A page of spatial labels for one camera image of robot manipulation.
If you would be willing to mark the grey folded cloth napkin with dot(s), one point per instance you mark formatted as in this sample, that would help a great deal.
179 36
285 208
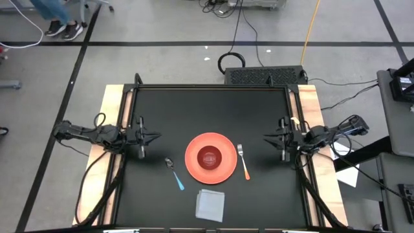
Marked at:
210 205

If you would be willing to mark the grey office chair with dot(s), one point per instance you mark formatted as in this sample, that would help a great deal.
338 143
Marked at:
93 4

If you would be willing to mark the grey metal table foot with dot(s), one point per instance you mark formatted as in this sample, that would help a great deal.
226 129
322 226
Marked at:
9 84

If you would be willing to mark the grey cart top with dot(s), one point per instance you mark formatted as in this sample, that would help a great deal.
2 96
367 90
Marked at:
394 113

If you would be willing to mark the black computer case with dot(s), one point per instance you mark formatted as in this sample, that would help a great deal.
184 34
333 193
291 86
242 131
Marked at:
263 76

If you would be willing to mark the grey side table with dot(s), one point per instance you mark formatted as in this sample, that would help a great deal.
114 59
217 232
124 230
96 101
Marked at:
391 194

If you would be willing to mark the white paper sheet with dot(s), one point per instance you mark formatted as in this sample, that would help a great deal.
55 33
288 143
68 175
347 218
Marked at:
349 176

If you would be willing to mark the black box with label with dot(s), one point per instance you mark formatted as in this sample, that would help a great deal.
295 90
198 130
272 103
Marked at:
404 84

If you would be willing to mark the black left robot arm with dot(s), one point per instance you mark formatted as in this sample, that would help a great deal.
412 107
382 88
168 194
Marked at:
84 134

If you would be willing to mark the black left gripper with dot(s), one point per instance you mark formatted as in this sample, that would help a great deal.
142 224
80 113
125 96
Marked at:
134 136

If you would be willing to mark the pale yellow tag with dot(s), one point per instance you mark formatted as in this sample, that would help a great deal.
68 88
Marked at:
295 120

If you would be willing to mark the grey device housing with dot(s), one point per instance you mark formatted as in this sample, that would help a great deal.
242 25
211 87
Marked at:
255 3

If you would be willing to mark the black metal table frame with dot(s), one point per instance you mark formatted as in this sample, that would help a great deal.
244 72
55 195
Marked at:
210 86

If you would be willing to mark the black keyboard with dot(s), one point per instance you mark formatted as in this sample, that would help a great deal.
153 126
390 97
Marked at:
408 202

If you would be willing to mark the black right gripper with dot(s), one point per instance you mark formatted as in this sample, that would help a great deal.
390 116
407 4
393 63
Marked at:
292 137

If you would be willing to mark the black metal beam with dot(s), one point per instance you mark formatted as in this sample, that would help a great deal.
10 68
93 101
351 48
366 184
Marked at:
362 155

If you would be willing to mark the person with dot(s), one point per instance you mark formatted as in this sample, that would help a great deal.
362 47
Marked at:
56 19

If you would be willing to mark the silver metal bracket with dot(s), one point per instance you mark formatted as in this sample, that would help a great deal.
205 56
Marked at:
121 231
300 231

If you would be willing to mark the orange round plate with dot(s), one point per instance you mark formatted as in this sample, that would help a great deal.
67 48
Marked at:
194 168

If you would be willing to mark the red bowl with black outside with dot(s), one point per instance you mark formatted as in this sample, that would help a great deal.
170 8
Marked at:
209 157

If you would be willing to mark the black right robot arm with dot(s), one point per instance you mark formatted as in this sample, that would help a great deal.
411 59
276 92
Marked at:
318 134

